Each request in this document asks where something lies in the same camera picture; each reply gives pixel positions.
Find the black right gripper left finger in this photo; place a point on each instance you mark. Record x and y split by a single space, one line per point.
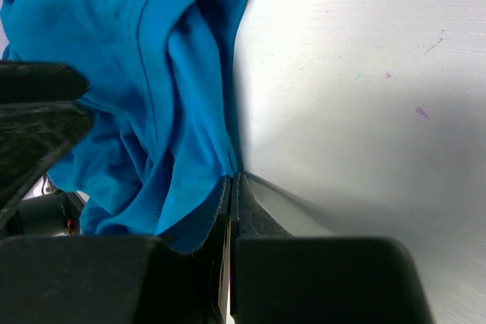
41 120

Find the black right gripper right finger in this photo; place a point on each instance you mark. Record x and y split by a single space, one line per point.
249 270

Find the blue t-shirt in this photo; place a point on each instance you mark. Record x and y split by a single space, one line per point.
159 73

